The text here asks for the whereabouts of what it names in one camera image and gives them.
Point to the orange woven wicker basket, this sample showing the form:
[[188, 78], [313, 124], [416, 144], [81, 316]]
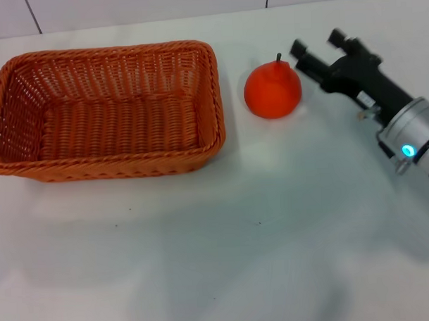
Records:
[[108, 136]]

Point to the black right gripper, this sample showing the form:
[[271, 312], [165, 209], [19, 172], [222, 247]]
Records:
[[370, 77]]

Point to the orange toy fruit with stem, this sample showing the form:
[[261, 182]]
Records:
[[272, 93]]

